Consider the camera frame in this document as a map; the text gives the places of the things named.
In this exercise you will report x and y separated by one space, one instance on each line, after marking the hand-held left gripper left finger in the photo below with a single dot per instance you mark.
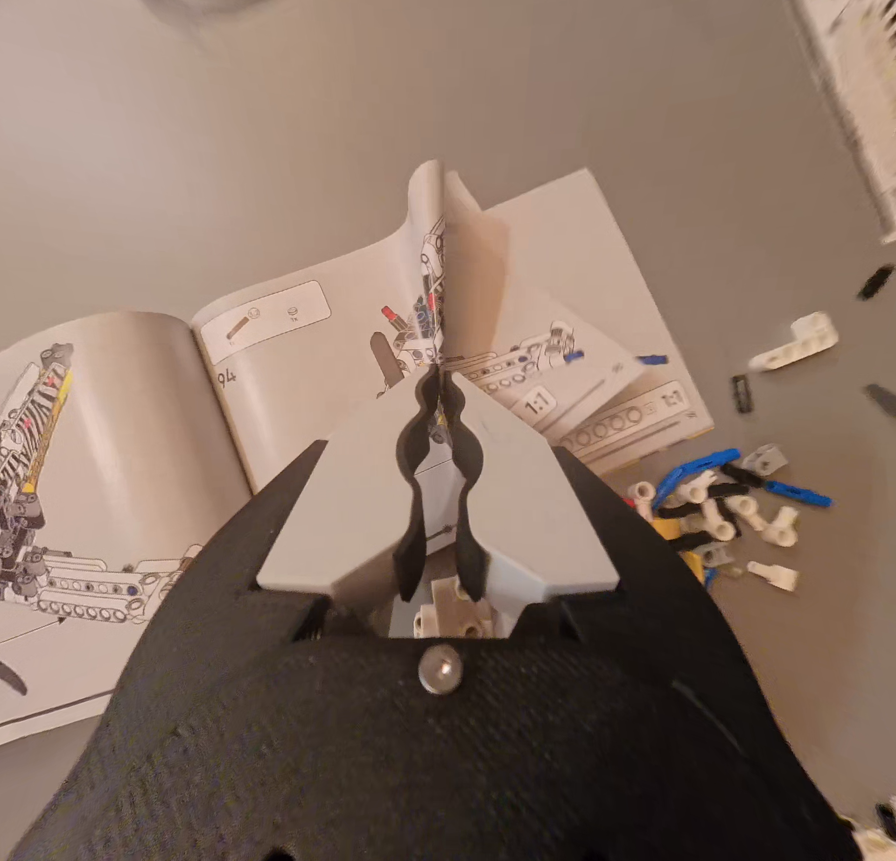
336 504

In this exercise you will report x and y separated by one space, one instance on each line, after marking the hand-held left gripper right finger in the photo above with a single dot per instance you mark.
539 518

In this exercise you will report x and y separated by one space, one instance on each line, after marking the lego instruction booklet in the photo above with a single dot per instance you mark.
140 399

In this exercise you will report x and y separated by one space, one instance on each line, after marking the cream lego assembly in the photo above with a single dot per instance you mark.
448 605

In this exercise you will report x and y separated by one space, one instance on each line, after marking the pile of loose lego pieces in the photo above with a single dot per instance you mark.
700 490

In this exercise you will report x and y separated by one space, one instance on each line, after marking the blue lego pin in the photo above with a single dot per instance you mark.
652 359

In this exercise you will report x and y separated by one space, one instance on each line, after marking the white angled lego beam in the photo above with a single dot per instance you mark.
791 348

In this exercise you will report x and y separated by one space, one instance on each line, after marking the dark grey lego piece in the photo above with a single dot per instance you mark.
883 400

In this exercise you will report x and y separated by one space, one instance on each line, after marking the white and black lego bits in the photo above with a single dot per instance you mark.
878 840

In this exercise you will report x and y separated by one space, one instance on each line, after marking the zebra print sticker sheet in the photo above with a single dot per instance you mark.
847 69

